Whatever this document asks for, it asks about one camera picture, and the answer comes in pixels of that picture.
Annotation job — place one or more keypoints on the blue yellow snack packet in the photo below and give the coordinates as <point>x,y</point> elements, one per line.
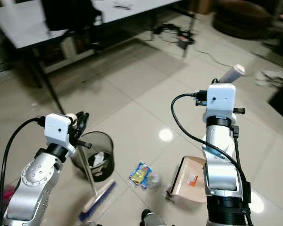
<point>140,174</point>

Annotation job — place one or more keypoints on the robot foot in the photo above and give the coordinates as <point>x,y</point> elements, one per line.
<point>153,219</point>

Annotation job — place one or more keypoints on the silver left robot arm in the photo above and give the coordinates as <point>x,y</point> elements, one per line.
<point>35,183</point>

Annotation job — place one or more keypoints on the clear plastic wrapper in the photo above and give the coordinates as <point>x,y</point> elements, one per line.
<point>154,181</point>

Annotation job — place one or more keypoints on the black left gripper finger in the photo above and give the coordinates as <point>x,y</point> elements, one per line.
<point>81,119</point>

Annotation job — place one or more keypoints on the pink object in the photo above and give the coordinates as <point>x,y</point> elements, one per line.
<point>4,200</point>

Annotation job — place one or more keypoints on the white crumpled cloth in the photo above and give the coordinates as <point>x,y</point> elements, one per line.
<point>273,77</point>

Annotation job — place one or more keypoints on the black box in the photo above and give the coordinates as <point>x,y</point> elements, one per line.
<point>282,106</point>

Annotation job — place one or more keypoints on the white table with black legs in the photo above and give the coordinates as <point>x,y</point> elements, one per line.
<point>21,23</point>

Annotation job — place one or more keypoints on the white low shelf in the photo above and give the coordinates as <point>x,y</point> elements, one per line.
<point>70,49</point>

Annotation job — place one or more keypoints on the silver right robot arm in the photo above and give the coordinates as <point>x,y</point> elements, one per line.
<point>221,169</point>

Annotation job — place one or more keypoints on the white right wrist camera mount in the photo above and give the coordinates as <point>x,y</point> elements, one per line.
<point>221,99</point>

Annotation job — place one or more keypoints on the broom with blue bristles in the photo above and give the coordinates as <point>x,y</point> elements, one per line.
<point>98,200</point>

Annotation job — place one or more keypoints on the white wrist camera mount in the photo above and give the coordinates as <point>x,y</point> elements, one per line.
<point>221,99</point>
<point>55,129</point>

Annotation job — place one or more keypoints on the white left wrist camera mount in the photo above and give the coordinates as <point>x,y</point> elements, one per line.
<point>55,129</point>

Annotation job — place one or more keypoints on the brown round pouf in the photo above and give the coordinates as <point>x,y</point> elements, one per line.
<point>243,19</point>

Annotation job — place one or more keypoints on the black mesh waste bin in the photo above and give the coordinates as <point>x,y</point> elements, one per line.
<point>101,155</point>

